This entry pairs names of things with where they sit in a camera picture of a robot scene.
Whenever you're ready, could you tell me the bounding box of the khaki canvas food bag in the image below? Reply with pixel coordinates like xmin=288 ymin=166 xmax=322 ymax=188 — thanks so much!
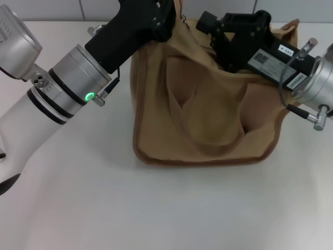
xmin=131 ymin=0 xmax=300 ymax=166

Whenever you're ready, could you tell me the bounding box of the right arm connector cable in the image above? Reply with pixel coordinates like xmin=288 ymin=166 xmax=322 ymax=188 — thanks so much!
xmin=277 ymin=37 xmax=330 ymax=131

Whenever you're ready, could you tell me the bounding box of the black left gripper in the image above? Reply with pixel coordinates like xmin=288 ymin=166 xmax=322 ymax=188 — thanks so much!
xmin=84 ymin=0 xmax=178 ymax=75

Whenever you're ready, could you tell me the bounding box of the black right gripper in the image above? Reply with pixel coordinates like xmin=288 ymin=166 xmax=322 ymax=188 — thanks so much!
xmin=196 ymin=10 xmax=323 ymax=92

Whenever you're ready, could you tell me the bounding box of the silver metal zipper pull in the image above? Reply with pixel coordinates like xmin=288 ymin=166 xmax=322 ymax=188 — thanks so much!
xmin=181 ymin=14 xmax=191 ymax=31

